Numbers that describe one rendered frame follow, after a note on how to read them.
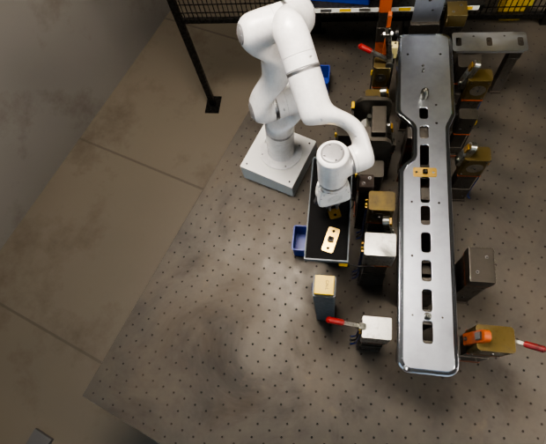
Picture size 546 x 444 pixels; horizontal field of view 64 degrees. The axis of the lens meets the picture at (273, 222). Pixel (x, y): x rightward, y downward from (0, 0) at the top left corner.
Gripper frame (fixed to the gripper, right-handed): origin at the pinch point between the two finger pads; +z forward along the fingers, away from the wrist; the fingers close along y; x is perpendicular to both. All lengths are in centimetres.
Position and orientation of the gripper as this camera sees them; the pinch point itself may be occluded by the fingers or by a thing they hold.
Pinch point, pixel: (332, 203)
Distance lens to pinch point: 142.8
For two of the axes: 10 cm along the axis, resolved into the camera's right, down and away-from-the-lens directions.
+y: 9.7, -2.6, -0.2
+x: -2.3, -8.9, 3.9
